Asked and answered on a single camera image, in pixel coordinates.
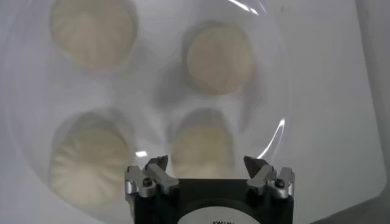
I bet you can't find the white round plate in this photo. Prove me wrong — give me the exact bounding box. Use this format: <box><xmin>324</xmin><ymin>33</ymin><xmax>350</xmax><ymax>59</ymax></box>
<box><xmin>4</xmin><ymin>0</ymin><xmax>290</xmax><ymax>224</ymax></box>

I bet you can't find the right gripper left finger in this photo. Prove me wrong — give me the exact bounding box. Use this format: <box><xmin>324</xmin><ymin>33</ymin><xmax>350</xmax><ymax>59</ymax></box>
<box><xmin>124</xmin><ymin>154</ymin><xmax>180</xmax><ymax>198</ymax></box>

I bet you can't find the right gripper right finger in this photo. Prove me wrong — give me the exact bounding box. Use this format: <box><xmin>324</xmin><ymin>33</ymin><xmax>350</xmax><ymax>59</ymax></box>
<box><xmin>243</xmin><ymin>155</ymin><xmax>296</xmax><ymax>200</ymax></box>

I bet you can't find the white steamed baozi bun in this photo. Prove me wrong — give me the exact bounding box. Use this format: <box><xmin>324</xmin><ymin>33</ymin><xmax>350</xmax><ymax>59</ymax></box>
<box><xmin>49</xmin><ymin>0</ymin><xmax>138</xmax><ymax>69</ymax></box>
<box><xmin>185</xmin><ymin>23</ymin><xmax>254</xmax><ymax>96</ymax></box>
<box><xmin>170</xmin><ymin>120</ymin><xmax>236</xmax><ymax>180</ymax></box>
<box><xmin>48</xmin><ymin>120</ymin><xmax>135</xmax><ymax>206</ymax></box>

